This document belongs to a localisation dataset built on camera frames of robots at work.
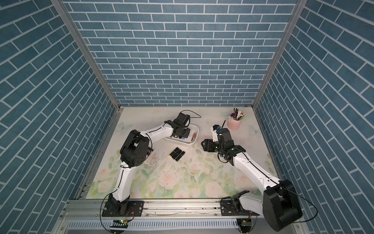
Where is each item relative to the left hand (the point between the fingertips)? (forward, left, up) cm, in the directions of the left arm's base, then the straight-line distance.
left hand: (190, 132), depth 102 cm
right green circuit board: (-53, -29, -6) cm, 60 cm away
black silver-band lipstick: (-16, +8, -1) cm, 18 cm away
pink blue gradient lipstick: (-4, +5, -1) cm, 6 cm away
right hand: (-15, -10, +10) cm, 21 cm away
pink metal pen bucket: (+4, -31, +5) cm, 32 cm away
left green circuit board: (-52, +34, -6) cm, 62 cm away
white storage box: (+2, -2, +3) cm, 4 cm away
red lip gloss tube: (-2, -3, -2) cm, 4 cm away
